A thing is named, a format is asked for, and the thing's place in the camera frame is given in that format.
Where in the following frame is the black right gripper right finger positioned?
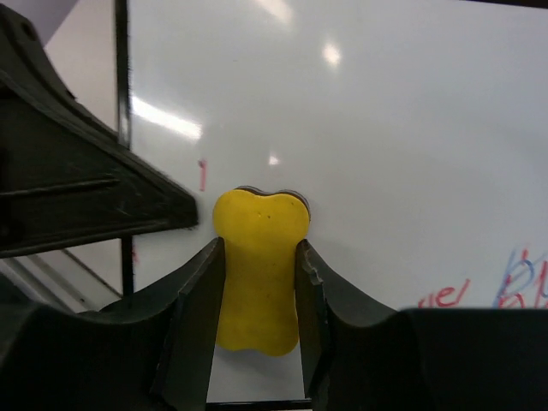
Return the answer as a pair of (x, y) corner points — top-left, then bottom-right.
(295, 241), (547, 410)

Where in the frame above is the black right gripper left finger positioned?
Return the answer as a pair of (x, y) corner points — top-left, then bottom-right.
(1, 239), (225, 410)

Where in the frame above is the yellow bone-shaped eraser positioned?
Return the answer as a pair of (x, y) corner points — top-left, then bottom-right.
(212, 187), (311, 356)

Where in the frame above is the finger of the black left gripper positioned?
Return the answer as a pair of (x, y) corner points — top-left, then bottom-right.
(1, 8), (198, 258)

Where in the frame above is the whiteboard with black frame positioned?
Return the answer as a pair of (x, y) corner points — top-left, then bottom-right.
(126, 1), (547, 410)

